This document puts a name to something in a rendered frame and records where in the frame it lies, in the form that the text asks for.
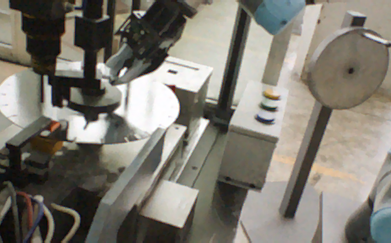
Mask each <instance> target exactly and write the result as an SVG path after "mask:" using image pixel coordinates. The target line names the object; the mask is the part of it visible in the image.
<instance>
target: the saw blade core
mask: <svg viewBox="0 0 391 243"><path fill-rule="evenodd" d="M66 64H67V65H66ZM83 64H84V63H83V62H58V63H57V68H56V69H63V70H68V68H75V69H79V70H83ZM31 71H32V72H31ZM117 87H118V88H119V89H120V90H121V91H122V92H123V98H122V103H120V104H119V105H118V106H117V107H113V108H111V109H108V110H104V111H87V110H83V109H80V108H78V107H75V106H71V105H68V104H67V106H65V107H63V108H62V109H59V108H57V107H56V106H55V107H52V106H51V86H49V85H47V76H44V103H41V76H40V75H39V74H36V73H34V72H33V70H32V68H29V69H25V70H23V71H21V72H19V73H16V74H15V75H14V76H11V77H9V78H7V80H5V81H4V82H3V84H1V85H0V111H1V112H2V114H3V115H4V116H5V117H7V118H8V120H9V121H11V122H12V123H13V124H15V125H17V126H19V127H20V128H22V129H24V128H26V127H27V126H28V125H30V124H31V123H32V122H34V121H35V120H36V119H37V118H38V117H40V116H45V117H50V118H52V120H53V121H56V122H59V127H58V128H57V129H55V130H54V131H53V132H48V131H46V130H45V131H43V132H42V133H40V134H39V136H42V135H43V134H46V136H45V138H47V136H48V138H50V139H52V140H59V141H63V142H66V143H73V142H74V139H75V138H77V139H76V141H75V143H82V144H101V142H100V140H101V139H102V142H103V144H116V143H127V142H128V141H129V142H134V141H138V140H140V139H146V138H148V137H149V136H151V135H152V133H153V132H154V131H155V130H156V128H157V127H163V128H168V127H169V126H170V125H171V124H172V123H173V122H174V121H175V120H176V118H177V116H178V111H179V106H178V100H177V99H176V96H175V95H174V94H173V93H172V92H171V90H170V89H168V88H167V87H166V86H165V85H163V84H162V83H161V82H159V81H156V79H154V78H151V77H149V76H148V75H145V76H143V77H142V78H138V79H136V80H134V81H132V82H129V83H127V84H124V85H118V86H117ZM6 105H7V106H6ZM172 107H173V108H172ZM146 132H147V133H146ZM50 133H51V135H50ZM134 134H138V136H140V137H141V138H140V139H138V138H137V137H136V136H134ZM49 135H50V136H49ZM126 138H127V139H126ZM127 140H128V141H127Z"/></svg>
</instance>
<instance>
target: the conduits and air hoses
mask: <svg viewBox="0 0 391 243"><path fill-rule="evenodd" d="M9 195H10V196H9ZM16 197H24V203H23V208H22V242H21V243H43V242H42V239H41V233H40V231H39V227H38V224H39V223H40V221H41V218H42V215H43V212H44V213H45V215H46V217H47V218H48V221H49V225H50V226H49V233H48V235H47V237H46V240H45V243H49V242H50V240H51V238H52V235H53V218H52V216H51V215H50V212H49V211H48V210H47V209H46V207H45V206H44V204H43V203H42V201H43V197H42V196H35V197H32V196H31V195H27V193H25V192H20V191H16V192H15V191H14V188H13V185H12V183H11V181H4V182H3V184H2V185H1V182H0V224H1V223H2V219H3V218H4V216H6V212H7V211H8V210H9V209H10V206H11V205H12V211H13V216H14V237H15V243H20V236H19V221H18V211H17V206H16V201H15V198H16ZM31 202H32V203H31ZM51 207H54V208H55V209H57V210H59V211H60V210H62V211H63V212H66V213H69V214H72V215H73V216H74V217H75V220H76V221H75V225H74V226H73V229H72V230H71V232H70V233H68V236H67V237H65V240H64V241H62V242H61V243H68V241H69V240H70V239H71V238H72V237H73V235H74V233H76V231H77V228H78V227H79V224H80V217H79V215H78V214H77V213H76V212H75V211H73V210H71V209H69V208H65V207H59V206H57V205H56V204H55V203H51ZM0 243H3V242H2V240H1V236H0Z"/></svg>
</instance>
